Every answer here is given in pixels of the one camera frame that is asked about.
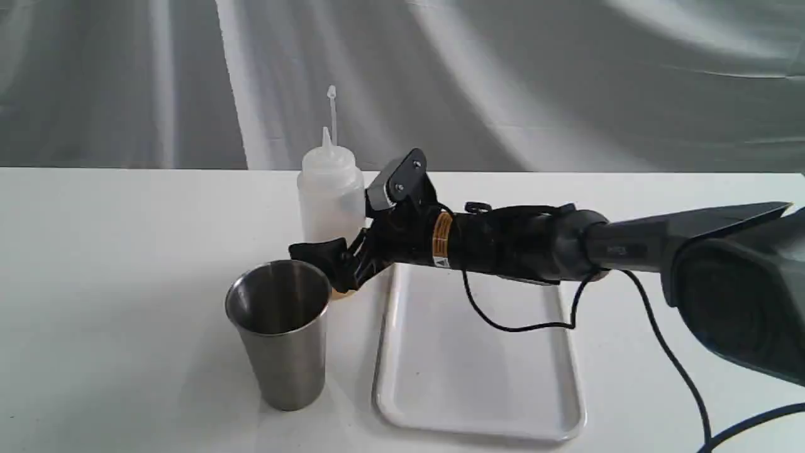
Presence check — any grey backdrop cloth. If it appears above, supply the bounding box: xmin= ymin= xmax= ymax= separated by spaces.
xmin=1 ymin=1 xmax=804 ymax=172

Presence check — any stainless steel cup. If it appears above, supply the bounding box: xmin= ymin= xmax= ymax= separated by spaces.
xmin=224 ymin=260 xmax=331 ymax=411

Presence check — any translucent plastic squeeze bottle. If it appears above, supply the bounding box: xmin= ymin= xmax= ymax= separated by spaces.
xmin=297 ymin=85 xmax=365 ymax=243

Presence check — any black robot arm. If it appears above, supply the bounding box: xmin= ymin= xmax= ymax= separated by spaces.
xmin=289 ymin=203 xmax=804 ymax=385

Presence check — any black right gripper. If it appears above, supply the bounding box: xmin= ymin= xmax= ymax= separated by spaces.
xmin=289 ymin=199 xmax=457 ymax=293

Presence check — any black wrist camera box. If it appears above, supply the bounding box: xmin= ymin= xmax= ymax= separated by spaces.
xmin=365 ymin=147 xmax=438 ymax=219

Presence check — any white plastic tray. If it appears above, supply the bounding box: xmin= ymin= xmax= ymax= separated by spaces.
xmin=375 ymin=264 xmax=587 ymax=442

